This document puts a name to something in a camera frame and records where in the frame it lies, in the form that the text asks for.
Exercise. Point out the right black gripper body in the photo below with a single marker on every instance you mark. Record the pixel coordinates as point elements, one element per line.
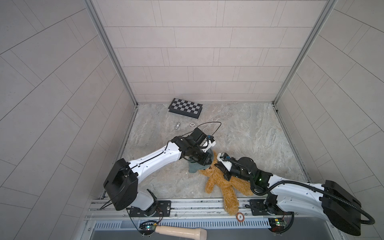
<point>235,172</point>

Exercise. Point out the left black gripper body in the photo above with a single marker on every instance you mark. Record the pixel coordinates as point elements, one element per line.
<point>198,156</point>

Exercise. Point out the grey-green teddy sweater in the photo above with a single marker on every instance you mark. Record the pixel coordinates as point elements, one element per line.
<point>195,167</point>

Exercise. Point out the tan teddy bear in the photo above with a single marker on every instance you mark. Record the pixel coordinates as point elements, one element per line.
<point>216,178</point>

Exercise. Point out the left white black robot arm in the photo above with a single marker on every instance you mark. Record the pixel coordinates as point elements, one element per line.
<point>122,183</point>

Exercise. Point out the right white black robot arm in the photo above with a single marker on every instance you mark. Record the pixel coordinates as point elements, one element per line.
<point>328,201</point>

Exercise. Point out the folded black white chessboard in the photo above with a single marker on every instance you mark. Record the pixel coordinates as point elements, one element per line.
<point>185,108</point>

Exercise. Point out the round red white sticker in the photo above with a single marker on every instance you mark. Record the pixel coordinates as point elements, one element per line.
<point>240,217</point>

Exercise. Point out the right green circuit board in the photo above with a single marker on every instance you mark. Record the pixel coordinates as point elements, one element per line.
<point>276,225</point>

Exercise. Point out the green circuit board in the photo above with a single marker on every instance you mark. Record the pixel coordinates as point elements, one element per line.
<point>148,227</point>
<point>276,225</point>

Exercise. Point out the left green circuit board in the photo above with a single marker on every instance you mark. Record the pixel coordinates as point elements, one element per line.
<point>148,227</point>

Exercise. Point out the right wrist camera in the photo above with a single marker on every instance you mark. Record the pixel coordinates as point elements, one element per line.
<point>225,160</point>

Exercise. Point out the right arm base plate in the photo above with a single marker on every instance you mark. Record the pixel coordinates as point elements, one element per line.
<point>261,207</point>

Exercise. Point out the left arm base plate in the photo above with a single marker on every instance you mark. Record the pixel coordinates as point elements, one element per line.
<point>163,209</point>

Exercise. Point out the beige wooden handle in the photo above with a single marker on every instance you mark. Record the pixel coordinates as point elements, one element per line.
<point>194,234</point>

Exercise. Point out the aluminium mounting rail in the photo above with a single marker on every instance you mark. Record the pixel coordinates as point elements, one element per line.
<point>180,209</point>

